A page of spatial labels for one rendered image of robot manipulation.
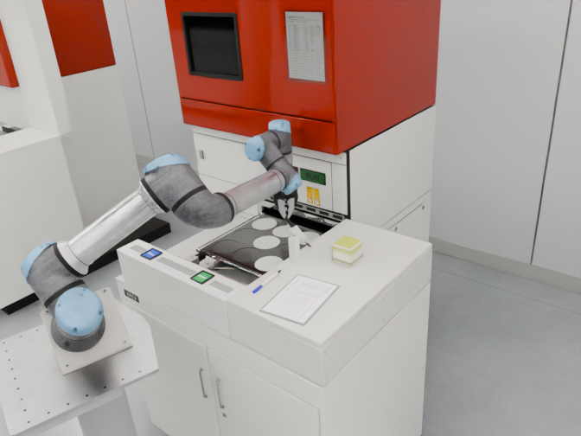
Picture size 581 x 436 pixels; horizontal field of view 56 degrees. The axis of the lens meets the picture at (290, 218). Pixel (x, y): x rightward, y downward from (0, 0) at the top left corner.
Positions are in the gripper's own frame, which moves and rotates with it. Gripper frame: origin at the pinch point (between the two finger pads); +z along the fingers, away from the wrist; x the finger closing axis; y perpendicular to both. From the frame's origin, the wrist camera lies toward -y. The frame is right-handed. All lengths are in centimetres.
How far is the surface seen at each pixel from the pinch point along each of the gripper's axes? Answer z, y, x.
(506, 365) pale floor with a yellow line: 98, 1, -103
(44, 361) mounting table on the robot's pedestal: 18, -34, 83
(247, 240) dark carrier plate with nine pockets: 9.3, 3.9, 14.8
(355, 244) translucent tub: -4.2, -34.4, -14.3
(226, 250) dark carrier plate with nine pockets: 9.4, -0.4, 23.2
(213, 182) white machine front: 5, 54, 22
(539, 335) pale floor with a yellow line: 98, 16, -131
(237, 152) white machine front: -13.1, 39.9, 11.1
